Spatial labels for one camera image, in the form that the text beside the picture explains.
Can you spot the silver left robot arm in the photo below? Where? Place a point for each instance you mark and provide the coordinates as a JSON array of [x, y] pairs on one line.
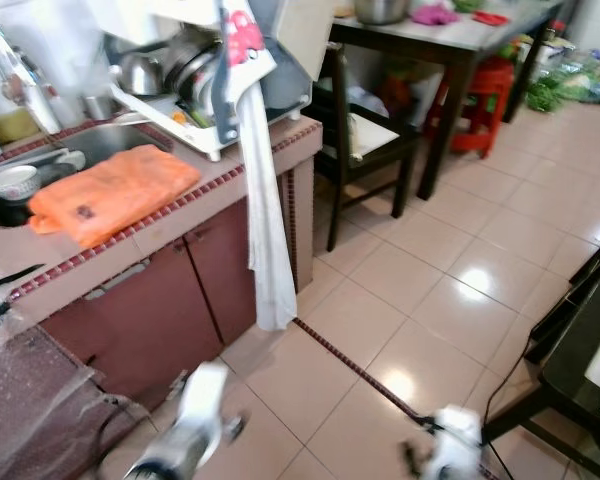
[[170, 455]]

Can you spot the black low table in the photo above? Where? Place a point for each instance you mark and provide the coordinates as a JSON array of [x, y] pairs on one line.
[[570, 350]]

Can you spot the green vegetables bag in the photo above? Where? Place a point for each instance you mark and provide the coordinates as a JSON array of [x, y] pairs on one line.
[[570, 88]]

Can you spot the red plastic stool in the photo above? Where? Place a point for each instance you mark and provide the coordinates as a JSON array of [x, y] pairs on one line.
[[480, 100]]

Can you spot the small red cloth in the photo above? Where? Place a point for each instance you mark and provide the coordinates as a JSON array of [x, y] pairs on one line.
[[490, 17]]

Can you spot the dark wooden chair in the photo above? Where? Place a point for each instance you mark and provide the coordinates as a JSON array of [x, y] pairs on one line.
[[370, 166]]

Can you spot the dark wooden dining table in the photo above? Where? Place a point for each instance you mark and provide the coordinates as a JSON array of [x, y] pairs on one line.
[[450, 40]]

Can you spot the white chair cushion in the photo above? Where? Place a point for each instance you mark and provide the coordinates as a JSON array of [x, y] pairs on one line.
[[373, 135]]

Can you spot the pink cloth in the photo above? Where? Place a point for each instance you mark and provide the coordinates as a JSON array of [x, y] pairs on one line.
[[435, 14]]

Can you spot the large steel pot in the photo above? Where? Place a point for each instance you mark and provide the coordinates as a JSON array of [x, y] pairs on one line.
[[380, 10]]

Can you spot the white hanging towel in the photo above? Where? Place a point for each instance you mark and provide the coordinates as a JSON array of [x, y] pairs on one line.
[[265, 220]]

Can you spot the narrow maroon cabinet door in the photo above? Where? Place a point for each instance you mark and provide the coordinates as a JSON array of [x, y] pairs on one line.
[[225, 270]]

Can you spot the red car print cloth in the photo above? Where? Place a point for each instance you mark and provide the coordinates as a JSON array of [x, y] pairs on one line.
[[242, 40]]

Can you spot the white dish rack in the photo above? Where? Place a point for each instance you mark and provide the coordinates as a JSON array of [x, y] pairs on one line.
[[195, 137]]

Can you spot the round steel pan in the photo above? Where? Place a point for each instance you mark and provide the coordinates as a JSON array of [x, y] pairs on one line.
[[190, 70]]

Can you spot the wide maroon cabinet door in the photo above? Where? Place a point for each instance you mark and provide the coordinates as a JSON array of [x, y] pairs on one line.
[[140, 330]]

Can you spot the shiny steel mixing bowl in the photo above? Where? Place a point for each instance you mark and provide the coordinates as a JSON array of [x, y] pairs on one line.
[[140, 75]]

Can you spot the orange plastic bag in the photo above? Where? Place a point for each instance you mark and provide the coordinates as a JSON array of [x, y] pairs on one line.
[[110, 195]]

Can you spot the stainless steel sink basin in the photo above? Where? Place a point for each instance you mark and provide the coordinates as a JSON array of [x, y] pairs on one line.
[[100, 140]]

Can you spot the small steel cup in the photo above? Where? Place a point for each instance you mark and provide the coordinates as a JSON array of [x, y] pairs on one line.
[[100, 107]]

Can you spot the white ceramic bowl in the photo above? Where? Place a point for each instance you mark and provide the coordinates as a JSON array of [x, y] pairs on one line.
[[13, 183]]

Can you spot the long black knife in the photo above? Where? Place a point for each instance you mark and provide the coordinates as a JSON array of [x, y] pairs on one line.
[[10, 278]]

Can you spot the clear bubble wrap sheet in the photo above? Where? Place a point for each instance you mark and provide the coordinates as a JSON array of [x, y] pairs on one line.
[[30, 410]]

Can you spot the yellow sponge tray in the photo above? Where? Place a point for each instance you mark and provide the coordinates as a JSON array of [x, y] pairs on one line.
[[10, 125]]

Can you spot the chrome faucet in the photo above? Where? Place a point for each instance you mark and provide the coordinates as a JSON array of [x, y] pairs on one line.
[[20, 75]]

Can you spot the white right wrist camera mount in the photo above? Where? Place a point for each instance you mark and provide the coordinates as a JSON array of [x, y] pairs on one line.
[[458, 445]]

